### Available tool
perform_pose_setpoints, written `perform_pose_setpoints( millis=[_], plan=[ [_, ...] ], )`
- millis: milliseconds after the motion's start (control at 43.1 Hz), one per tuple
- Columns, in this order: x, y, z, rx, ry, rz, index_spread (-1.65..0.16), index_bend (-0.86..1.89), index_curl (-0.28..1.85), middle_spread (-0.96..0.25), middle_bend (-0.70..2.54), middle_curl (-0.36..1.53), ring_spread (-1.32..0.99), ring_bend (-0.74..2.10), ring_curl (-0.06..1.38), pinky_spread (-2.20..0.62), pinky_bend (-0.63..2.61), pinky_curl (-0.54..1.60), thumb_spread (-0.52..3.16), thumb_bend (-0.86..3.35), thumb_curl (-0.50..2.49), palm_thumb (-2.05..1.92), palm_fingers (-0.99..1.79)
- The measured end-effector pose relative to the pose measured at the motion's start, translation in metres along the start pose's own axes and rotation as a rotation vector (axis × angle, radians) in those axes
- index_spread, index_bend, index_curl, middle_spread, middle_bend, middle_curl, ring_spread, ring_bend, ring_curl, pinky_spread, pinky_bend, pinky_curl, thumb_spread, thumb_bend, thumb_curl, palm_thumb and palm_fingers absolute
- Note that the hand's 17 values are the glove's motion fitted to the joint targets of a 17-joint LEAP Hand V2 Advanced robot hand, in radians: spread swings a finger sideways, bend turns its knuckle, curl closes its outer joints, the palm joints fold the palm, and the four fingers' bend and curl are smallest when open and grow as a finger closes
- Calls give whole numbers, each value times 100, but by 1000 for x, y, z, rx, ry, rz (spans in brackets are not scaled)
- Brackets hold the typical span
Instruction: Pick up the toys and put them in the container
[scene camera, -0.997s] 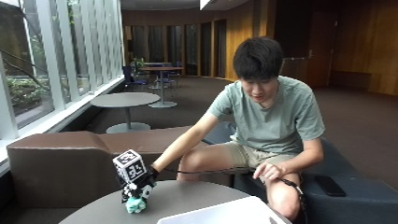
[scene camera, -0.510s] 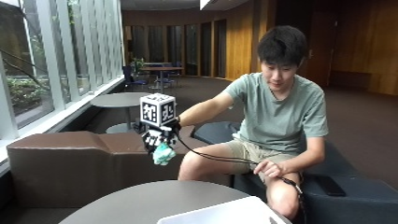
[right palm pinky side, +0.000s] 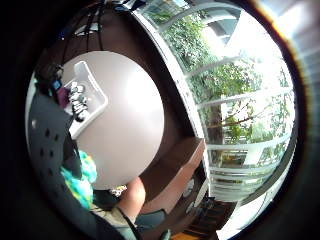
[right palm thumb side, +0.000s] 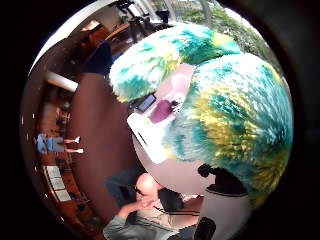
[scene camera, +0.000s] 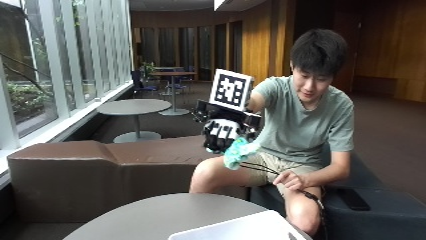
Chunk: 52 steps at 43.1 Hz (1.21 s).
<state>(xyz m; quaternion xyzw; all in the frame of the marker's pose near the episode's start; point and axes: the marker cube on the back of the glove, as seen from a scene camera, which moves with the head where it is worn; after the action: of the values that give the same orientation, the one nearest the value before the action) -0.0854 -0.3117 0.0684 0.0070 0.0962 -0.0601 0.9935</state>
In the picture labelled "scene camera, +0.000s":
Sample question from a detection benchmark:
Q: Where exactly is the potted green plant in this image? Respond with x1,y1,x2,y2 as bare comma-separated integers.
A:
138,61,157,81

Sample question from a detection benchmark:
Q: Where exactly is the dark blue bench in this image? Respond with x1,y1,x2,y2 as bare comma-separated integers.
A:
249,151,426,240

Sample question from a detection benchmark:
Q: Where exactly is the white marker cube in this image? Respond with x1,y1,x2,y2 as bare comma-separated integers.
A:
207,68,255,112

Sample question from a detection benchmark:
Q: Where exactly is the blue chair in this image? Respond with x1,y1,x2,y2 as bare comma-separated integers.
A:
130,69,159,98
163,67,195,96

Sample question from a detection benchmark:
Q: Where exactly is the black smartphone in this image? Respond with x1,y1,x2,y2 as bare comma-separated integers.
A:
336,187,371,212

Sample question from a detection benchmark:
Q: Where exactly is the round grey side table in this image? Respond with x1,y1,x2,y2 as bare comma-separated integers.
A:
95,98,173,144

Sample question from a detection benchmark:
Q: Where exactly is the teal soft toy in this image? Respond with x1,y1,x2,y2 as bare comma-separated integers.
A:
222,136,262,171

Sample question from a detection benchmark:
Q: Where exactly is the brown leather bench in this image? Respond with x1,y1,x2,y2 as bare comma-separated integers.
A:
6,134,250,224

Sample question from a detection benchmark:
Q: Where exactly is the black cable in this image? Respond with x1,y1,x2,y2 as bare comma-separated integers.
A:
238,161,330,240

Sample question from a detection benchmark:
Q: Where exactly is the tall round wooden table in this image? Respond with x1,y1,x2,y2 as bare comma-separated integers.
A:
149,71,198,117

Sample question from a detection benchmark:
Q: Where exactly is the the person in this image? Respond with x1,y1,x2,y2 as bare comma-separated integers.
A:
187,28,355,238

